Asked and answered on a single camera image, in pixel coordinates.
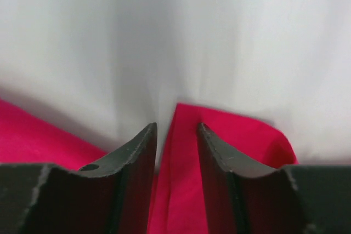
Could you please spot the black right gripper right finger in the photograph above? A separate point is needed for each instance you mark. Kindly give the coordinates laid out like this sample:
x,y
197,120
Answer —
x,y
243,195

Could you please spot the pink t shirt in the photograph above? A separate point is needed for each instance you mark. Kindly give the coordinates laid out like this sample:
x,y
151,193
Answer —
x,y
177,204

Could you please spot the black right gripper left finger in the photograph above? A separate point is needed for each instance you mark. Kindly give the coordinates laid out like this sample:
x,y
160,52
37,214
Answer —
x,y
110,195

